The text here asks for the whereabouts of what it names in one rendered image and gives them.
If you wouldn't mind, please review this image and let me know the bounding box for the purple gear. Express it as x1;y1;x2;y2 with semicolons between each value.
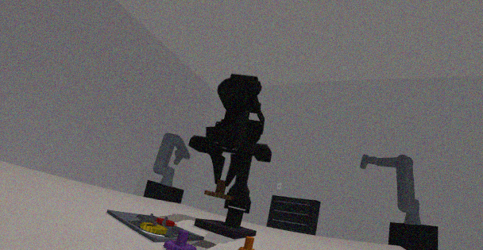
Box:
164;230;197;250

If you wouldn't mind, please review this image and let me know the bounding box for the yellow gear with black stripe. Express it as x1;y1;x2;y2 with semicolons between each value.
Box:
140;222;168;235

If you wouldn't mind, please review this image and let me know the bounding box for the red gear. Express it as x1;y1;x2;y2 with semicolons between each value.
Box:
156;218;175;227

